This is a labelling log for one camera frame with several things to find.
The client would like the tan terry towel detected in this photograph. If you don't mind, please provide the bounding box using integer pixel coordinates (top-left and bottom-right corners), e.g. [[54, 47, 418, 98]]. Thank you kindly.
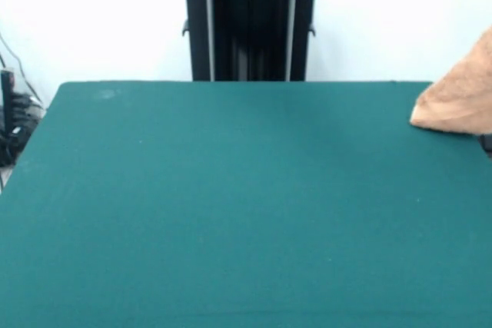
[[410, 24, 492, 137]]

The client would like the dark green table cloth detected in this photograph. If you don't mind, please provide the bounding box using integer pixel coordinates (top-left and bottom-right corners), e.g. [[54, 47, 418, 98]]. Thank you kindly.
[[0, 80, 492, 328]]

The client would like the black robot pedestal with handle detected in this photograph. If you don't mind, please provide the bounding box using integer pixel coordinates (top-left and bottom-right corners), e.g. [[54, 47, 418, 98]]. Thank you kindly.
[[171, 0, 331, 82]]

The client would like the black cable bundle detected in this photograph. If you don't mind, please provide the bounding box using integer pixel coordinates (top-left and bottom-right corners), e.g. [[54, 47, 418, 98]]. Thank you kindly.
[[0, 31, 48, 168]]

